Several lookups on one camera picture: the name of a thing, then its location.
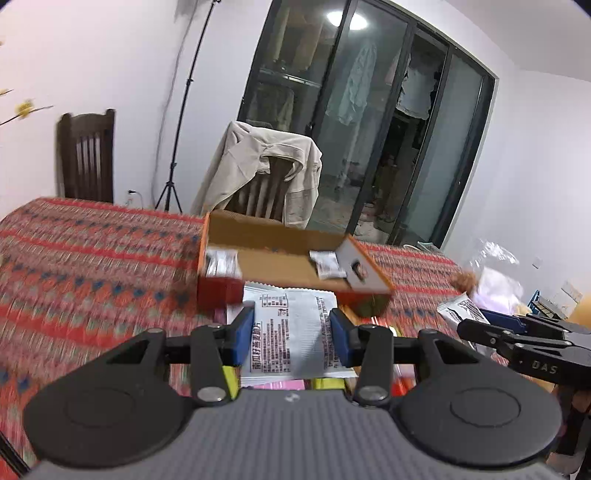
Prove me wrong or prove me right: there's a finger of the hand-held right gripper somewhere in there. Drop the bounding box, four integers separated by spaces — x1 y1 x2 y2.
480 310 591 347
457 318 591 385

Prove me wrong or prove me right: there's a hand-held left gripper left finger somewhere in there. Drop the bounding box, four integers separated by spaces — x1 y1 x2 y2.
99 302 256 408

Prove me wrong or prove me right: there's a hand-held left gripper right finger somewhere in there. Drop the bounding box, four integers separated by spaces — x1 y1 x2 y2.
329 307 483 408

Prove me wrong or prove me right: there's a white printed snack packet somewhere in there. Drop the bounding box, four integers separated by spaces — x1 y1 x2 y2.
240 285 358 387
436 298 492 330

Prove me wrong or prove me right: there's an orange cardboard box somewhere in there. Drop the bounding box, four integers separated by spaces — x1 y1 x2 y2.
198 210 395 319

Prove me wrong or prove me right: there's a clear plastic bag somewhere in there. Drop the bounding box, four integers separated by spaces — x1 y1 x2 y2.
468 237 527 315

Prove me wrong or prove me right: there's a red snack packet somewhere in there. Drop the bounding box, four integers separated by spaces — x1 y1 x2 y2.
392 364 420 398

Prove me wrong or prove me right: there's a black framed glass sliding door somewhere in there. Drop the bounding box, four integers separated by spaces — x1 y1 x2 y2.
236 0 497 247

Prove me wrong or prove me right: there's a dark wooden chair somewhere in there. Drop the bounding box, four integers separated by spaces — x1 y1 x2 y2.
226 157 301 222
56 108 116 204

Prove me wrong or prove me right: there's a beige jacket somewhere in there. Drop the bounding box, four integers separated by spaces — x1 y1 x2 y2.
190 121 323 229

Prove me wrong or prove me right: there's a hanging white garment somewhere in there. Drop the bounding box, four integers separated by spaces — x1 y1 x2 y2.
396 48 438 121

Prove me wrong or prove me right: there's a black light stand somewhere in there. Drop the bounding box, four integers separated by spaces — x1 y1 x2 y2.
154 0 220 213

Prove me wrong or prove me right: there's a hanging pale green shirt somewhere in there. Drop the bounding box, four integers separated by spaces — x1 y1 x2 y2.
325 39 376 126

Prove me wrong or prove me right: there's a yellow flower branch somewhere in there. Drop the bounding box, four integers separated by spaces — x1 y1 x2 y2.
0 88 54 127

